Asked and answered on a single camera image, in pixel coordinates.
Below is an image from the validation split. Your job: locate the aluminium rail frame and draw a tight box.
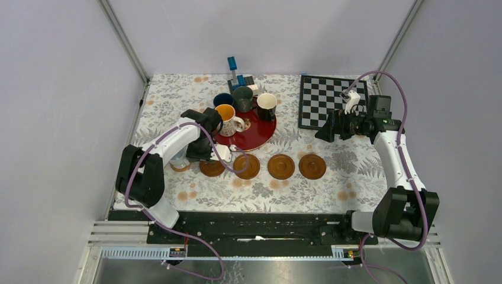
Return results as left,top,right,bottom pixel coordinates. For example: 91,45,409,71
78,220,453,283

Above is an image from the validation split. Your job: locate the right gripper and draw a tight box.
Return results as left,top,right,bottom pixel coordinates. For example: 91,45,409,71
314,107,372,143

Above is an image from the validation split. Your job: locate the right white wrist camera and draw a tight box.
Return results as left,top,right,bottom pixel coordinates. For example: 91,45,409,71
340,90,361,114

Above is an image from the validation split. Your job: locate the black and white chessboard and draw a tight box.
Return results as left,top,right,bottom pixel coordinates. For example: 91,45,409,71
298,75,353,130

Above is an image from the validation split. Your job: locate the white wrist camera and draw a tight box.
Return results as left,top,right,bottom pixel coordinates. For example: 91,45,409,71
340,90,361,114
210,144,233,163

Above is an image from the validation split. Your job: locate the light blue mug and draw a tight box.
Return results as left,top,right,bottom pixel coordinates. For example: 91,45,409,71
169,156,190,167

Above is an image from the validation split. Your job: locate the patterned mug orange inside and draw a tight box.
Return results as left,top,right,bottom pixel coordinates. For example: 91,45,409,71
215,104,246,137

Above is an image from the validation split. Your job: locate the brown wooden coaster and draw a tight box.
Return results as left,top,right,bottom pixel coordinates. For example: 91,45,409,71
233,154,260,179
298,154,327,180
268,154,295,180
199,161,226,177

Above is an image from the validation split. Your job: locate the light wooden coaster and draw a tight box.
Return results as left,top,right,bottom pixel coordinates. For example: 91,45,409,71
170,163,191,172

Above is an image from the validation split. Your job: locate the blue and black block toy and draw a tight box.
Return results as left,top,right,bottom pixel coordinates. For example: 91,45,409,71
227,56,259,95

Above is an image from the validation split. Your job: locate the dark blue mug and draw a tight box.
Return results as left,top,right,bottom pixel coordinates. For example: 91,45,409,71
213,93,234,108

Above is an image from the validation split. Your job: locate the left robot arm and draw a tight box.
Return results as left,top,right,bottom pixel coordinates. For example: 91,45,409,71
115,108,231,243

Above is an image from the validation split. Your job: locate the black mug cream inside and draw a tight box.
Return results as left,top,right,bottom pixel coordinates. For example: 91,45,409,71
256,93,278,122

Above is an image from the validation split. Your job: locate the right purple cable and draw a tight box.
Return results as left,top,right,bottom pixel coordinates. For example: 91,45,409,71
339,70,429,284

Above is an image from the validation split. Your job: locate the dark green mug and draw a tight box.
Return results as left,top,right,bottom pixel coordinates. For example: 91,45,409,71
232,86,254,112

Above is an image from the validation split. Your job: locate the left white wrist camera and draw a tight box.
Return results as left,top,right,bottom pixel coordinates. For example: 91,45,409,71
210,144,233,163

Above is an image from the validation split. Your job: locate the red round tray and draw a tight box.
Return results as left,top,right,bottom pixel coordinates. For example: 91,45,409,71
214,109,277,151

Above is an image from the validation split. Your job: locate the purple cable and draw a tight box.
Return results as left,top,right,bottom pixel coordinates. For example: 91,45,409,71
124,121,250,282
339,70,429,284

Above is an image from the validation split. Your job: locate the floral tablecloth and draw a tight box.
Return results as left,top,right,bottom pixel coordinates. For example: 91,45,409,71
133,74,387,213

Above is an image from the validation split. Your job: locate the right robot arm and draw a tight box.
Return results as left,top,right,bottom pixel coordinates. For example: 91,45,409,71
315,91,440,247

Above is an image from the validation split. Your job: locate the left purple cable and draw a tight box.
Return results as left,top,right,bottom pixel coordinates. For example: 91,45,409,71
124,121,250,282

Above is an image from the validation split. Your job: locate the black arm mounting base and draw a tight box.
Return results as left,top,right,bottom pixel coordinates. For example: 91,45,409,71
107,209,379,258

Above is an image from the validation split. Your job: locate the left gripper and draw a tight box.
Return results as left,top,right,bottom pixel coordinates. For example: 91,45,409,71
186,136,217,163

